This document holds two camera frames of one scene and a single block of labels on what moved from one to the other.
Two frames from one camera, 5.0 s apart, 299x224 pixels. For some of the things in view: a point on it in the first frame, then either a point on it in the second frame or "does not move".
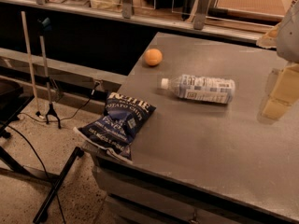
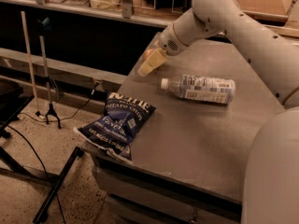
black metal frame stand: (13, 100) does not move
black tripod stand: (44, 25) does not move
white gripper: (290, 36) -> (168, 43)
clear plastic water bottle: (208, 89) does not move
